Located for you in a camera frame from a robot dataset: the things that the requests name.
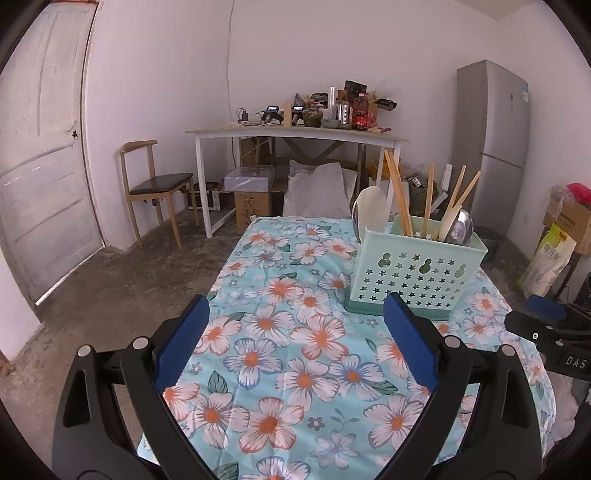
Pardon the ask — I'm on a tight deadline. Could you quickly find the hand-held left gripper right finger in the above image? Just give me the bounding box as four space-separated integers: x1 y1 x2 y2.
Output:
373 292 542 480

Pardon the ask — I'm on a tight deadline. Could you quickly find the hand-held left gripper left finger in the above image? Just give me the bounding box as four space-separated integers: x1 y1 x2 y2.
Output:
52 294 219 480

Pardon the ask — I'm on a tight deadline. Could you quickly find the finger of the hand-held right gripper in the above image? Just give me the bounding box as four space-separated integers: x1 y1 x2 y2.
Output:
525 295 568 321
504 311 572 344

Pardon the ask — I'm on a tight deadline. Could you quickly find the green star-cutout utensil holder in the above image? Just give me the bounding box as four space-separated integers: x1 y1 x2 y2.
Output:
344 213 489 322

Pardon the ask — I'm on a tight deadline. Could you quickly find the metal spoon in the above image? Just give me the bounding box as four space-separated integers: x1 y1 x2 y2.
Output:
445 209 475 246

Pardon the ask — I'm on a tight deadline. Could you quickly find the bamboo chopstick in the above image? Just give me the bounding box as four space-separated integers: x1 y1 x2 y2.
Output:
436 165 468 243
389 151 414 237
422 163 436 236
385 149 409 237
450 171 482 215

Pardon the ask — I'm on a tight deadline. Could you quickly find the white ceramic spoon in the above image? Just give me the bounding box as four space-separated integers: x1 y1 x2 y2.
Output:
352 185 390 243

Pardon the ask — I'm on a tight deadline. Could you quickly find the white printed sack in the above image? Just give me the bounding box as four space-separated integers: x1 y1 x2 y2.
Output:
517 224 578 298

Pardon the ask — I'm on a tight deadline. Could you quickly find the fluffy white clothing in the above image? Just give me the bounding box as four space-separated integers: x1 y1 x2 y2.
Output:
547 369 587 444

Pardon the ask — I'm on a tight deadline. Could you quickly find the large brown cardboard box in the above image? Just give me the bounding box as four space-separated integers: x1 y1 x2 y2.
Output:
542 185 591 254

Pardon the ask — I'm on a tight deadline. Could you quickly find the floral blue blanket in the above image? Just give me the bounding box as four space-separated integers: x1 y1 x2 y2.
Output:
136 216 557 480

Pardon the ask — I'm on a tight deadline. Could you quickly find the dark green bag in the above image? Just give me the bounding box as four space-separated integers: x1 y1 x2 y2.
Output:
406 173 444 217

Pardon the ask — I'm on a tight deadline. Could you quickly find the black case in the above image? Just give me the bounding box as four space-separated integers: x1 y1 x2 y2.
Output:
191 182 223 212

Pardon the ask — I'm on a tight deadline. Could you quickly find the cardboard box under desk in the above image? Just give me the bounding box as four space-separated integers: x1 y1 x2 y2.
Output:
234 189 278 234

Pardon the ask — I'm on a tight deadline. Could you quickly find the wooden chair with dark seat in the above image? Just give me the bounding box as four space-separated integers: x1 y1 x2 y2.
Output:
120 140 200 250

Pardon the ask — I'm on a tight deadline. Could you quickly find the plastic-wrapped grey box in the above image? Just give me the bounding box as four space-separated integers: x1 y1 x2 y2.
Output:
224 166 276 192

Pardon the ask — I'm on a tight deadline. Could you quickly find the grey refrigerator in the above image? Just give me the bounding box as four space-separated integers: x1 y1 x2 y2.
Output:
451 60 530 236

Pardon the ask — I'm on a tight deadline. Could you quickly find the large white sack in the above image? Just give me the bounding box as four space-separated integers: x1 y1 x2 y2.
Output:
283 159 358 217

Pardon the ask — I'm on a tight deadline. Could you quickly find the white panel door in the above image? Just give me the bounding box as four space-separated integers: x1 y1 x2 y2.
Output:
0 0 105 305

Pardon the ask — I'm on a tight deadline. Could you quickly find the red-label oil bottle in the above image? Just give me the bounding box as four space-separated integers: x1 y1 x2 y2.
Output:
352 92 370 131

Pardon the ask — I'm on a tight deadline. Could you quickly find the white-legged desk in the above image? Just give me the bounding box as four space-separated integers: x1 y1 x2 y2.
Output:
185 126 411 238

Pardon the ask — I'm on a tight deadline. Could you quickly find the wall cable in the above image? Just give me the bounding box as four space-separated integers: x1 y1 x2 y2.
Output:
225 0 237 125

